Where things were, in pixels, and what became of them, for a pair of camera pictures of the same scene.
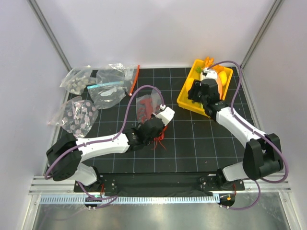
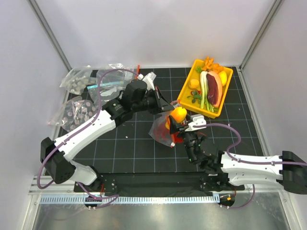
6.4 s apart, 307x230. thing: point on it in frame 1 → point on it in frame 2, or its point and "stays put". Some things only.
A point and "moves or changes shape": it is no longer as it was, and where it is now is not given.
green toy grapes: [198, 70] stays put
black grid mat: [189, 144] stays put
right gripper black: [192, 93] → [175, 126]
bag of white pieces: [77, 79] stays put
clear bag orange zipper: [147, 105] moves or changes shape
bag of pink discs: [76, 116] stays put
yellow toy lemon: [223, 77] stays put
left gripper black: [159, 132] → [164, 105]
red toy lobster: [145, 108] → [161, 131]
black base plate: [179, 184] stays put
